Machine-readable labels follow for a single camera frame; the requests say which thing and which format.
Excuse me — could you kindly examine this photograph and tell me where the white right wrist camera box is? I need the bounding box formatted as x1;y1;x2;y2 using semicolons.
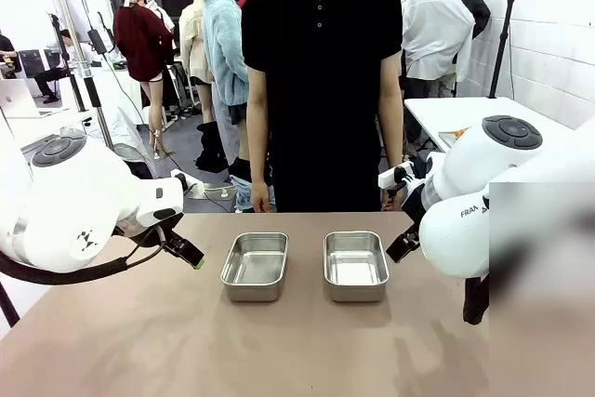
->
377;161;416;190

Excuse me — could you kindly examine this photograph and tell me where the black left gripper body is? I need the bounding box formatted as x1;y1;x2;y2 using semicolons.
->
119;212;190;250

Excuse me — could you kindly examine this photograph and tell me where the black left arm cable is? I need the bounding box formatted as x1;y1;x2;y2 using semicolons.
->
0;227;167;287

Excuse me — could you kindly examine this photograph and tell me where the white shirt mannequin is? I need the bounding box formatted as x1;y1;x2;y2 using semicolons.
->
401;0;476;85

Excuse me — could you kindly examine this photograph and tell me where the person in black shirt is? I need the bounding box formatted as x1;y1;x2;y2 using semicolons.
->
240;0;404;214

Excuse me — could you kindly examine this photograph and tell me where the person's left hand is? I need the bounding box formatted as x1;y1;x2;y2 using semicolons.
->
380;188;403;213

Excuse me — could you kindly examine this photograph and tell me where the white laptop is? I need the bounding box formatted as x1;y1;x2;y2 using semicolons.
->
0;78;42;120

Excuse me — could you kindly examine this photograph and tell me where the person's right hand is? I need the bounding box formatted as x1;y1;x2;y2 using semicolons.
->
250;180;273;214

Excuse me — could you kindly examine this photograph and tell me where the beige shirt mannequin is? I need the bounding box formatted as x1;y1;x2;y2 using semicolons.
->
178;0;216;124

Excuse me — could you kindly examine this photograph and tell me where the rectangular steel container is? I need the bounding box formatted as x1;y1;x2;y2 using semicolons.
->
323;230;390;303
219;232;289;303

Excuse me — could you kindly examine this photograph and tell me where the person's left forearm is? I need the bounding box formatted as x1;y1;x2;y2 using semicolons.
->
378;99;404;175

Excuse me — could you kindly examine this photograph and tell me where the blue fleece mannequin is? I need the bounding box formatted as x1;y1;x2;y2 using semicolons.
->
201;0;251;187

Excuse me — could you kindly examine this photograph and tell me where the black tripod stand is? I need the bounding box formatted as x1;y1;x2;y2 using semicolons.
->
487;0;520;99

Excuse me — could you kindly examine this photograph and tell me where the background person black shirt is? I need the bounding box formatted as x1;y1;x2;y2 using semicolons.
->
0;29;20;80

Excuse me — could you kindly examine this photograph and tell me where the white side table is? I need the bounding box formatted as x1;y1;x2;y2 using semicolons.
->
403;96;577;154

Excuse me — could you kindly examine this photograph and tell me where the background person white shirt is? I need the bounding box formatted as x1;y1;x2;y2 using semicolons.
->
33;28;78;105

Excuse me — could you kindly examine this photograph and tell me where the person's right forearm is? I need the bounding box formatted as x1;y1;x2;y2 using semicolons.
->
245;99;274;184

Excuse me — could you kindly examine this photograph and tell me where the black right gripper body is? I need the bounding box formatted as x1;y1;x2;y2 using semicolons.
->
390;178;426;233

